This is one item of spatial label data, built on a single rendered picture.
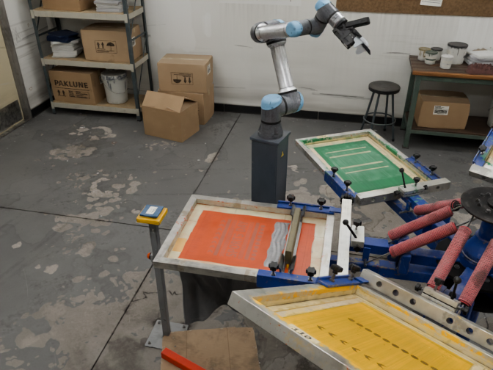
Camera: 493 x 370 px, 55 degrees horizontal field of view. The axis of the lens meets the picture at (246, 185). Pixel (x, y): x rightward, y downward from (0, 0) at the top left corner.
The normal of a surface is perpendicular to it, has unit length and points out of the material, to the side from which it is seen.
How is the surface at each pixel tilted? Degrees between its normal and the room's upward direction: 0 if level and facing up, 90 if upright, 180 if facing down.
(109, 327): 0
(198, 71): 88
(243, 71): 90
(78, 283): 0
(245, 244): 0
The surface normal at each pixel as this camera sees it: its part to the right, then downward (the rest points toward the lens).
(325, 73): -0.21, 0.51
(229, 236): 0.00, -0.85
